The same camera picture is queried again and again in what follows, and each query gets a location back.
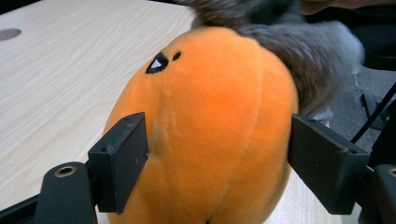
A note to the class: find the grey fluffy towel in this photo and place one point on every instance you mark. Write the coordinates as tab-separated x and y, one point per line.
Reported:
305	56

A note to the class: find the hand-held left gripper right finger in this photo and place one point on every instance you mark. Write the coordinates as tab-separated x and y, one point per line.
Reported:
327	161

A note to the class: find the orange plush pumpkin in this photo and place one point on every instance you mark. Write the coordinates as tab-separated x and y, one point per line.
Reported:
211	130

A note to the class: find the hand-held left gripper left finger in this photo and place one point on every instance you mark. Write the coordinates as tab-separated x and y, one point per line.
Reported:
120	161

